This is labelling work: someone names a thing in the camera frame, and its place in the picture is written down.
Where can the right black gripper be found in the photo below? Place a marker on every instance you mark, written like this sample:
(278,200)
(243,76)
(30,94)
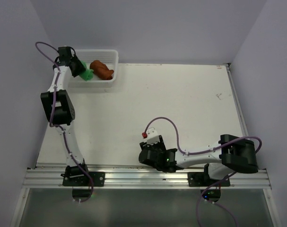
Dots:
(145,146)

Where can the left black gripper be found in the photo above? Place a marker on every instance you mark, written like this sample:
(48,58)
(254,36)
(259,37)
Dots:
(81,67)

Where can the green towel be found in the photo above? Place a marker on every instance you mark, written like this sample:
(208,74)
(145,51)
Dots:
(87,74)

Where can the brown towel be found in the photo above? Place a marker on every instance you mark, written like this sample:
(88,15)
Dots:
(101,70)

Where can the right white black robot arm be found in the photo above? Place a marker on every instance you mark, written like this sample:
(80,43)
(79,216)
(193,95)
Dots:
(230,154)

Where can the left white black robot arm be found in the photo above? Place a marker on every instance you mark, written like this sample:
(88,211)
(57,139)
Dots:
(60,112)

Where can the white plastic basket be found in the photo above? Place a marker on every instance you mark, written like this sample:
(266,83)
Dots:
(106,56)

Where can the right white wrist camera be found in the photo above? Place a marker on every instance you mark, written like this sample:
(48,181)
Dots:
(152,136)

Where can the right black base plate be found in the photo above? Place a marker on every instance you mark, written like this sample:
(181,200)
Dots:
(201,179)

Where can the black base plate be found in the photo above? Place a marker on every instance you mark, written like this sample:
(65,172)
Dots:
(201,179)
(98,179)

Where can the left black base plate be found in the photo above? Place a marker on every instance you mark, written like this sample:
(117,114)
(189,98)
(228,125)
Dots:
(98,179)

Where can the right side aluminium rail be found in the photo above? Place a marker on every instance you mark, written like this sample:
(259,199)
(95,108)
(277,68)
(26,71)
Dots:
(236,100)

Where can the aluminium mounting rail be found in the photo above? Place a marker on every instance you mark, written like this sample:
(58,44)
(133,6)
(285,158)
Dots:
(138,177)

